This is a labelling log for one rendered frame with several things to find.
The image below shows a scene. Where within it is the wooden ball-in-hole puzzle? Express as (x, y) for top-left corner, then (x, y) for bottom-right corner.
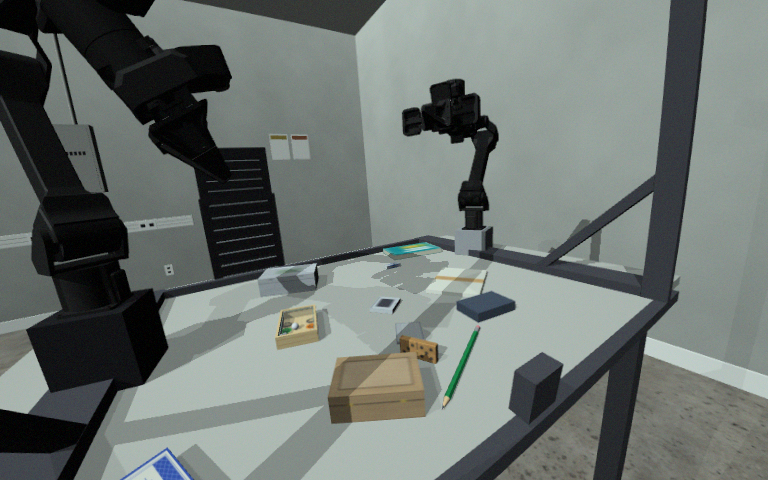
(275, 304), (319, 350)

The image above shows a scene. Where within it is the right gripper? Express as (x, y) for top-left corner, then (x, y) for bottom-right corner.
(402, 93), (481, 136)

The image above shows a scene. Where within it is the green pencil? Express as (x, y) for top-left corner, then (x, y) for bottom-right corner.
(442, 325), (480, 409)

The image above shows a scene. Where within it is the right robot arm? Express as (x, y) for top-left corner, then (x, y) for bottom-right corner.
(430, 79), (499, 230)

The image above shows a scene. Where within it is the brown wooden box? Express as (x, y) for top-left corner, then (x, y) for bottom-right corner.
(328, 352), (425, 424)

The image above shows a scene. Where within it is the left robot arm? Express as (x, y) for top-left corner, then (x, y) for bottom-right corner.
(0, 0), (232, 320)

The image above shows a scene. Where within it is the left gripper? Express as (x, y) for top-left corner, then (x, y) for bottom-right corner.
(85, 30), (232, 184)

